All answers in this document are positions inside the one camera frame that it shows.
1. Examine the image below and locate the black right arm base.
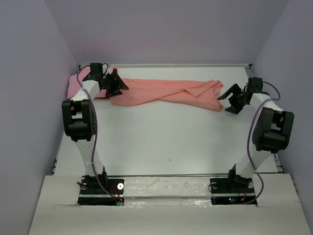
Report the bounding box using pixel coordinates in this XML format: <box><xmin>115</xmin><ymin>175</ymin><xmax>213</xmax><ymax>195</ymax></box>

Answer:
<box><xmin>208</xmin><ymin>177</ymin><xmax>257</xmax><ymax>206</ymax></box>

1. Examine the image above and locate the salmon orange t-shirt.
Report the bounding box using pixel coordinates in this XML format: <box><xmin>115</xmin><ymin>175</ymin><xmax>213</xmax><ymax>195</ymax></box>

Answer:
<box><xmin>111</xmin><ymin>79</ymin><xmax>223</xmax><ymax>111</ymax></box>

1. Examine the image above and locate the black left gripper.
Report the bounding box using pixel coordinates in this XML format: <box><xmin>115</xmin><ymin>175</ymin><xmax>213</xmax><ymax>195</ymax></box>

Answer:
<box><xmin>102</xmin><ymin>71</ymin><xmax>129</xmax><ymax>97</ymax></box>

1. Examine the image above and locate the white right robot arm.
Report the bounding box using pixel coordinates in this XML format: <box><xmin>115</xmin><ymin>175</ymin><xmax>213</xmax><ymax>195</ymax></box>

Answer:
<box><xmin>219</xmin><ymin>77</ymin><xmax>294</xmax><ymax>192</ymax></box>

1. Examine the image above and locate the folded pink t-shirt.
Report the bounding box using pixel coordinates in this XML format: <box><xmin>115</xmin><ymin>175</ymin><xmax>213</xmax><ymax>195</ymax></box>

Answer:
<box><xmin>67</xmin><ymin>66</ymin><xmax>110</xmax><ymax>99</ymax></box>

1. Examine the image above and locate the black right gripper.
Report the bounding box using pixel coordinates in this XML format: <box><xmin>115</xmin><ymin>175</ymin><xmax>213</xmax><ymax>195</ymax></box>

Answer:
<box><xmin>217</xmin><ymin>84</ymin><xmax>248</xmax><ymax>115</ymax></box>

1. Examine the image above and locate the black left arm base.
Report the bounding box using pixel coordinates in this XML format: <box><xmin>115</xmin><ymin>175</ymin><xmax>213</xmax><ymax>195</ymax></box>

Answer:
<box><xmin>76</xmin><ymin>177</ymin><xmax>125</xmax><ymax>206</ymax></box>

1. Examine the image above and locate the white foam front panel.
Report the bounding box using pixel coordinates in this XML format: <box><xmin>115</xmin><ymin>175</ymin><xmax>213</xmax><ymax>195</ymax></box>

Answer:
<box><xmin>30</xmin><ymin>174</ymin><xmax>310</xmax><ymax>235</ymax></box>

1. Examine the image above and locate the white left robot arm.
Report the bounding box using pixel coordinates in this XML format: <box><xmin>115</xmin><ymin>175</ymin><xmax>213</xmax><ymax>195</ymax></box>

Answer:
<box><xmin>62</xmin><ymin>63</ymin><xmax>129</xmax><ymax>195</ymax></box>

